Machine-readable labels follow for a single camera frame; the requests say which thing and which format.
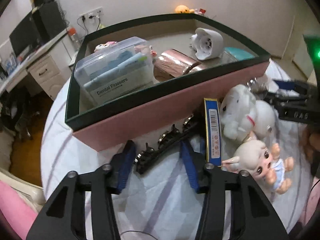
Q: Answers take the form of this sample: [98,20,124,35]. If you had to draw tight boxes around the black hair clip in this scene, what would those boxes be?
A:
[135,113,200,175]

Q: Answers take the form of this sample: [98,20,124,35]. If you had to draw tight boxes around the white mini fan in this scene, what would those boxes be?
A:
[191,28,224,61]

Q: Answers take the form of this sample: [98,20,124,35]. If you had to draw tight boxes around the rose gold metal cup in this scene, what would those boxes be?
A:
[153,49,207,82]

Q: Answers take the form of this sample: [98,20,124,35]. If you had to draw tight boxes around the pink purple brick figure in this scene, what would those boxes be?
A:
[135,44,157,59]

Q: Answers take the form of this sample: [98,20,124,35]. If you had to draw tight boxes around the white pink brick figure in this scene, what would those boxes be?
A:
[94,41,117,52]

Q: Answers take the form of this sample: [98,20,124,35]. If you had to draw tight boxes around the person right hand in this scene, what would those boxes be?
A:
[299,125,319,177]

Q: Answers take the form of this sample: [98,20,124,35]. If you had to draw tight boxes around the clear plastic bag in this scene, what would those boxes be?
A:
[247,77,268,100]

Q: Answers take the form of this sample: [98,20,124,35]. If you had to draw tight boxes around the pink baby doll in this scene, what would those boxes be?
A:
[222,140,295,194]

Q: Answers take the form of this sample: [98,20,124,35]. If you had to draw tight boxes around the white plush lamb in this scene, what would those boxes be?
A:
[220,84,257,142]

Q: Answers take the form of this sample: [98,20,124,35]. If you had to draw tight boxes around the teal lid container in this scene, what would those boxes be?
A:
[221,47,255,63]

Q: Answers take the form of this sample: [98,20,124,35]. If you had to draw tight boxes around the blue yellow box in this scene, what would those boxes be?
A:
[204,98,222,166]

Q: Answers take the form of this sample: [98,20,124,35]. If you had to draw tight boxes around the black office chair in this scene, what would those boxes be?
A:
[1,86,33,140]

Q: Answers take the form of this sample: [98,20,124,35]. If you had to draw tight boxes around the orange octopus plush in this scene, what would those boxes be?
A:
[175,5,195,14]

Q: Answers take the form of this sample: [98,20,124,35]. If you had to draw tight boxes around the pink green storage box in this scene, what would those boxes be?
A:
[65,14,270,151]

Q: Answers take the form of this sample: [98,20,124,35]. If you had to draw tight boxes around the white desk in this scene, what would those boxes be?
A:
[1,30,76,100]

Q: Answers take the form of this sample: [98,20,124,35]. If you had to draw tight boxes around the dental flossers plastic box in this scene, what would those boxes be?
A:
[74,36,155,105]

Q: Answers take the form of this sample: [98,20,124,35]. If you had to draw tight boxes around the orange cap bottle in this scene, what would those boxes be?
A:
[67,27,80,48]

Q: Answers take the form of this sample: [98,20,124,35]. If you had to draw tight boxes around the black computer monitor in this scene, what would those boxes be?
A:
[9,12,42,56]

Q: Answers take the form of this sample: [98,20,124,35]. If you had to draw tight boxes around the black computer tower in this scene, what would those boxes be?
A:
[31,2,66,44]

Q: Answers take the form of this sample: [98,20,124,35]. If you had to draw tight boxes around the wall power strip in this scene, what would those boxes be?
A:
[79,7,104,20]

